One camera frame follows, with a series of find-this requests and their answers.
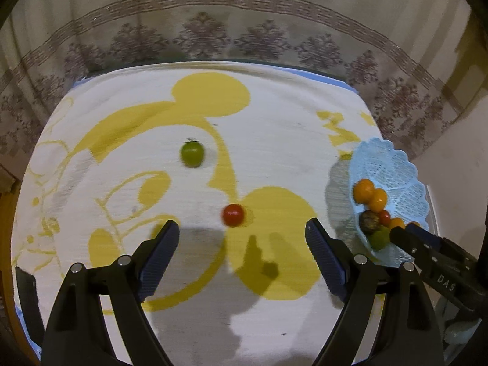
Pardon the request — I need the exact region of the beige patterned curtain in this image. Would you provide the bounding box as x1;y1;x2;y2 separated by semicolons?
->
0;0;477;184

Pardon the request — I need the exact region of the round orange tomato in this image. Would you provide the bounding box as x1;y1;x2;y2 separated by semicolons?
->
368;188;388;213

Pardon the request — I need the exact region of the green tomato with stem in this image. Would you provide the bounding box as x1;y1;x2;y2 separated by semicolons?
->
180;139;204;167

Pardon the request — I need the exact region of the large orange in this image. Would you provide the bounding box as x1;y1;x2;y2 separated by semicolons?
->
353;178;375;203

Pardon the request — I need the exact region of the blue lace plastic basket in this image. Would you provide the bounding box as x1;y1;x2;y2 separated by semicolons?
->
349;137;431;268

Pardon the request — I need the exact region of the black rectangular object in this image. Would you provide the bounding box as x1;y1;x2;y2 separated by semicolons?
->
15;267;44;346

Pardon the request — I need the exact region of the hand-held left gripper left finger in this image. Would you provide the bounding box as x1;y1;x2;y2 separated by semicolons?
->
40;219;181;366

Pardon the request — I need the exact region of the small green tomato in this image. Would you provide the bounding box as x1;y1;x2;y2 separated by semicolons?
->
367;227;391;251

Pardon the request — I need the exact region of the white blanket with yellow print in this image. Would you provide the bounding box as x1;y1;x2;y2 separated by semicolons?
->
13;61;386;366

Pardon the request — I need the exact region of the dark brown mangosteen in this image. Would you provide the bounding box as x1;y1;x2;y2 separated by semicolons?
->
358;210;381;235

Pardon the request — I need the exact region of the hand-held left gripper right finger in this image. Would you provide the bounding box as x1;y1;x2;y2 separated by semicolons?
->
305;218;445;366

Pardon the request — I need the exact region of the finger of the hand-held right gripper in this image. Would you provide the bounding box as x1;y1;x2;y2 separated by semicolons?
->
389;226;434;264
405;222;445;249

